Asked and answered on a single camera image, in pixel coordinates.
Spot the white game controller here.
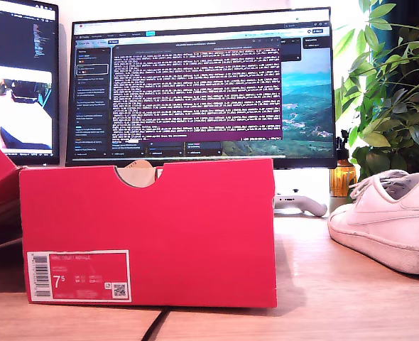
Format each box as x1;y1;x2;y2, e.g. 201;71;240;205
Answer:
273;190;328;217

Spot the black cable on table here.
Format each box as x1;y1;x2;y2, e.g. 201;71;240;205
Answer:
140;308;170;341

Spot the amber pump bottle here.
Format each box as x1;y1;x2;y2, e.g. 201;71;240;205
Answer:
330;129;358;198

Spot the pale round pot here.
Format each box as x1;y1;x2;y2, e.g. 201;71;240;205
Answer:
329;195;352;214

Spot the green leafy houseplant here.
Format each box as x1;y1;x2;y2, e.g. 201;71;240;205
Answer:
332;0;419;185

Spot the small black computer monitor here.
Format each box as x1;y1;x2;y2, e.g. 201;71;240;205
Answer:
0;0;60;166

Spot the large black computer monitor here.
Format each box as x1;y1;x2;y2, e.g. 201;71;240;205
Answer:
64;6;338;170

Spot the tan cardboard shoe insert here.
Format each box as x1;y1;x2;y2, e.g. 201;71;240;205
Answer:
119;159;164;188

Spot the red cardboard shoebox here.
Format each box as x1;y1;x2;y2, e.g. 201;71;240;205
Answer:
0;139;278;308

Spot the white leather sneaker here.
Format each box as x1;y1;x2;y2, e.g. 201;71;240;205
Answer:
327;169;419;277

